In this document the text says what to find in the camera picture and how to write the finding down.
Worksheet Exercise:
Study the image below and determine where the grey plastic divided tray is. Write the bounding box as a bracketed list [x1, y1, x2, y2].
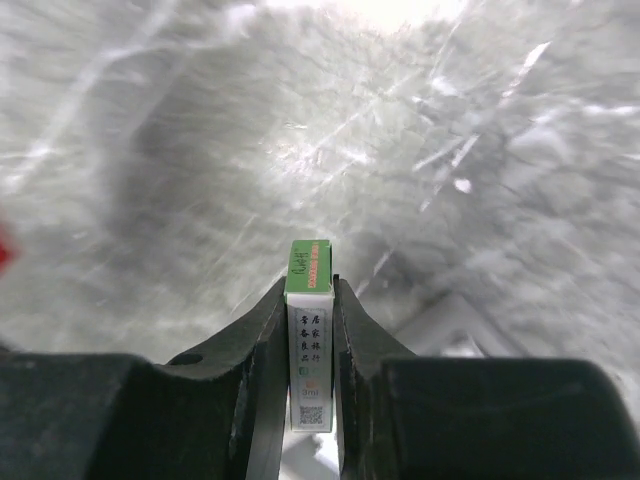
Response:
[395, 295, 484, 358]

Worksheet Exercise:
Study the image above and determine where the green medicine box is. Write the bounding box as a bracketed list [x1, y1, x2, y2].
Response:
[284, 239, 335, 433]

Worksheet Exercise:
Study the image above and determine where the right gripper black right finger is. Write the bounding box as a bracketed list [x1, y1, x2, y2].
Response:
[333, 278, 639, 479]

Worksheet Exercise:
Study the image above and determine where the red first aid pouch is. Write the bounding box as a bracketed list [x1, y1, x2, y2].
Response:
[0, 221, 20, 273]

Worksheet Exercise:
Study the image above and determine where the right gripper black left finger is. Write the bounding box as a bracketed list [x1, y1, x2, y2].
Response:
[1, 282, 288, 479]

